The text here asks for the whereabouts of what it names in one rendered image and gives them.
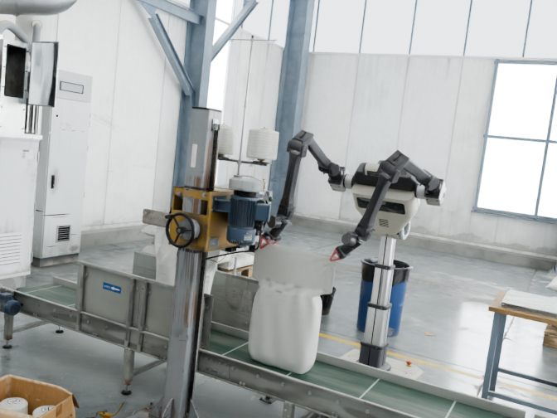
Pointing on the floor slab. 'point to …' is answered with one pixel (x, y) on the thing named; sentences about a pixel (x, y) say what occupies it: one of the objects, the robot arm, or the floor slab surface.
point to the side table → (501, 352)
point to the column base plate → (164, 410)
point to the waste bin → (390, 293)
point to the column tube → (190, 265)
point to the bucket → (327, 302)
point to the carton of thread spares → (37, 397)
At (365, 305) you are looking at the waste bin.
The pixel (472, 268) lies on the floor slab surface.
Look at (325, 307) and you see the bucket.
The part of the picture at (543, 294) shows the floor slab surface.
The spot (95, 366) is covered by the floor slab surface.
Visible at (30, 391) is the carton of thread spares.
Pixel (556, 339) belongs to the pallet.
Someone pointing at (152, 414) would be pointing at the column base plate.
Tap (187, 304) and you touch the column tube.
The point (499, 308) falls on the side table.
